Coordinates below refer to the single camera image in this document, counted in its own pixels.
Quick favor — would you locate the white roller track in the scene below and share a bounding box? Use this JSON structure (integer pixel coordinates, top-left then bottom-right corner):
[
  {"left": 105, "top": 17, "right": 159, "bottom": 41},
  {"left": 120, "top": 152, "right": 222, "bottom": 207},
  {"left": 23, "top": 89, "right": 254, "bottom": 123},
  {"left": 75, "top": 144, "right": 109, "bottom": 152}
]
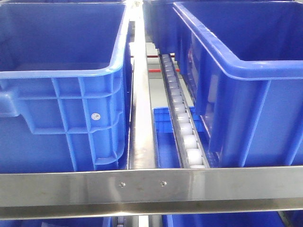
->
[{"left": 159, "top": 54, "right": 210, "bottom": 168}]

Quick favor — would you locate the steel front shelf beam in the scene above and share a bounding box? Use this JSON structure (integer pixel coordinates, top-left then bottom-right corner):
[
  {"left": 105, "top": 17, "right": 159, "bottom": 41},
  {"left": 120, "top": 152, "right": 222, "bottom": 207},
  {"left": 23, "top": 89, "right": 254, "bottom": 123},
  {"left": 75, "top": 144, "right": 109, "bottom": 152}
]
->
[{"left": 0, "top": 166, "right": 303, "bottom": 219}]

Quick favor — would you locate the steel divider rail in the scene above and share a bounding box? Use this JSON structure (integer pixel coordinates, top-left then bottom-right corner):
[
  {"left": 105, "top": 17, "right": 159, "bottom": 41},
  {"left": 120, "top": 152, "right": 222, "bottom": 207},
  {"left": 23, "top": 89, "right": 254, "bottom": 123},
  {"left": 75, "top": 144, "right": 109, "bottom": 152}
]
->
[{"left": 128, "top": 0, "right": 157, "bottom": 169}]

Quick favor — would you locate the large blue crate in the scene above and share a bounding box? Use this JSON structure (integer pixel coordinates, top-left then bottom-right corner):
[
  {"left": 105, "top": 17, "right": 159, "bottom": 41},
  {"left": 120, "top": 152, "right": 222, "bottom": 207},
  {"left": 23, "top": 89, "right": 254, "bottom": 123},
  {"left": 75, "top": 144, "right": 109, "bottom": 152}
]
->
[
  {"left": 143, "top": 0, "right": 303, "bottom": 167},
  {"left": 0, "top": 2, "right": 131, "bottom": 174}
]

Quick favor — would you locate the large blue crate left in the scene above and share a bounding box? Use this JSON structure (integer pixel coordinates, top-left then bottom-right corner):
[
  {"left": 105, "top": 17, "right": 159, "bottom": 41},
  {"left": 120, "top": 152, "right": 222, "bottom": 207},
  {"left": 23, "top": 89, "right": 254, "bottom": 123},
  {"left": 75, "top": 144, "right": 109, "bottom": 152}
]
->
[{"left": 0, "top": 2, "right": 131, "bottom": 174}]

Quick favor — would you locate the large blue crate right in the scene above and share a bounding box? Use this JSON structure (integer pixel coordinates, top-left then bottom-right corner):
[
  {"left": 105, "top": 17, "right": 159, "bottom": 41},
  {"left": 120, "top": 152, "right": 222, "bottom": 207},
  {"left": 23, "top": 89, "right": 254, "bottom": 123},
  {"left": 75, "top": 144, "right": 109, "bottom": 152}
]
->
[{"left": 143, "top": 0, "right": 303, "bottom": 167}]

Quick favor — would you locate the blue crate below shelf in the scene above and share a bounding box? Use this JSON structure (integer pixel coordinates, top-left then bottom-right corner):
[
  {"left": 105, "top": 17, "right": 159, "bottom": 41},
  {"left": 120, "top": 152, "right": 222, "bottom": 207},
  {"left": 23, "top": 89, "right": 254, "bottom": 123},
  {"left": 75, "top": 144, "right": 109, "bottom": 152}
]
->
[{"left": 153, "top": 107, "right": 205, "bottom": 168}]

